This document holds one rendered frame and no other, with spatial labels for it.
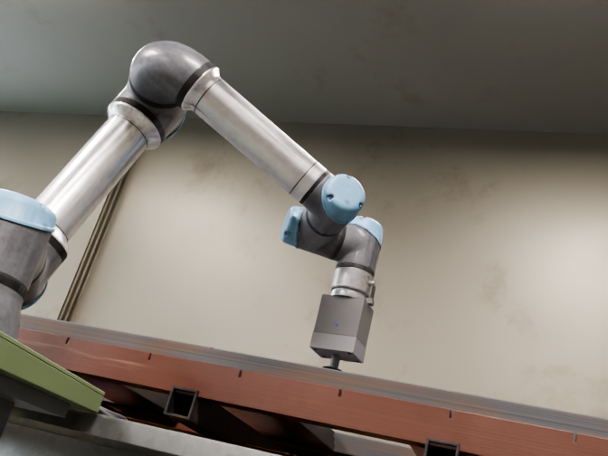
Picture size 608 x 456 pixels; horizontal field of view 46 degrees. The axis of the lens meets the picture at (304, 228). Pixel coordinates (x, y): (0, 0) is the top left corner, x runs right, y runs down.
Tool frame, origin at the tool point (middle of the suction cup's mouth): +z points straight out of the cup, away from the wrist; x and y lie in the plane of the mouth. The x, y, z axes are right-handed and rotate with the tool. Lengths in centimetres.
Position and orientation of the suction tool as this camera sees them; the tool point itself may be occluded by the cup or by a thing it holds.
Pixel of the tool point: (330, 380)
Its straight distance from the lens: 129.4
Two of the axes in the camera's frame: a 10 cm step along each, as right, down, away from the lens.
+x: -3.5, -4.6, -8.2
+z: -2.3, 8.9, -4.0
